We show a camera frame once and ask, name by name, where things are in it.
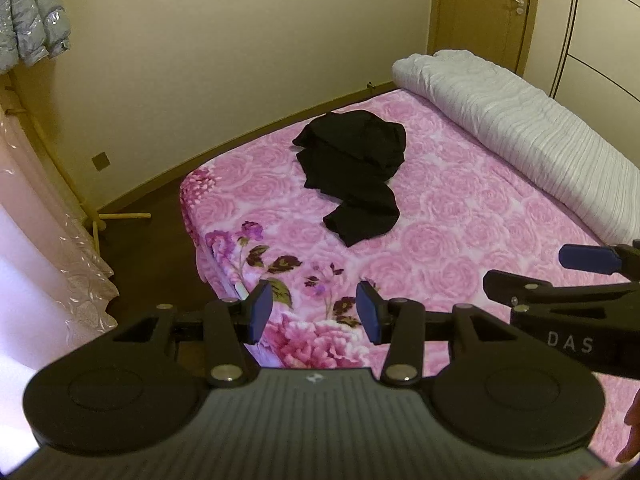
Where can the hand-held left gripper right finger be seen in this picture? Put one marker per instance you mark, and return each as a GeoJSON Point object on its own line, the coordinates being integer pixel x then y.
{"type": "Point", "coordinates": [369, 310]}

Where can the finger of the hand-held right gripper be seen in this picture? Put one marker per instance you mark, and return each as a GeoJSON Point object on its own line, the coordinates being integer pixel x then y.
{"type": "Point", "coordinates": [587, 257]}
{"type": "Point", "coordinates": [540, 292]}

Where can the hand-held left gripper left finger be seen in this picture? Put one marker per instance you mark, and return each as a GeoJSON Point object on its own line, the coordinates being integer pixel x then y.
{"type": "Point", "coordinates": [261, 310]}

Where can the black sweater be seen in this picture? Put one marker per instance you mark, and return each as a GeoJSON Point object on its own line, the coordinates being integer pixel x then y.
{"type": "Point", "coordinates": [357, 170]}

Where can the person's right hand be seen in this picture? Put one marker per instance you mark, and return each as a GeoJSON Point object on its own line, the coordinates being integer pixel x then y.
{"type": "Point", "coordinates": [631, 435]}

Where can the pink floral blanket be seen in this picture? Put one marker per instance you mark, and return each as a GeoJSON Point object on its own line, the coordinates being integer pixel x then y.
{"type": "Point", "coordinates": [450, 220]}

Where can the white ribbed quilt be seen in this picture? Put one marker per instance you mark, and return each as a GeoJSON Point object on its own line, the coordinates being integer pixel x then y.
{"type": "Point", "coordinates": [525, 125]}

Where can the wooden coat rack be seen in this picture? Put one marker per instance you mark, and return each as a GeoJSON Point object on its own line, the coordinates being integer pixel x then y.
{"type": "Point", "coordinates": [120, 216]}

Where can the cream wardrobe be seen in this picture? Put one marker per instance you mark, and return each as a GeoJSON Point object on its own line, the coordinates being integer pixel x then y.
{"type": "Point", "coordinates": [600, 35]}

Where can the pink sheer curtain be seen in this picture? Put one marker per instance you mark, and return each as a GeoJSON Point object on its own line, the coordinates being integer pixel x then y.
{"type": "Point", "coordinates": [35, 240]}

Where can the wooden door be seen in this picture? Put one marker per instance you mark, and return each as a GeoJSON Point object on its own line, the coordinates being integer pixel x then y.
{"type": "Point", "coordinates": [480, 10]}

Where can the silver puffer jacket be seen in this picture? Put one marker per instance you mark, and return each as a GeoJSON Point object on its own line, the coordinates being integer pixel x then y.
{"type": "Point", "coordinates": [30, 15]}

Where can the brown wall socket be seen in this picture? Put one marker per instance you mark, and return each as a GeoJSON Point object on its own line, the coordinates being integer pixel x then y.
{"type": "Point", "coordinates": [100, 161]}

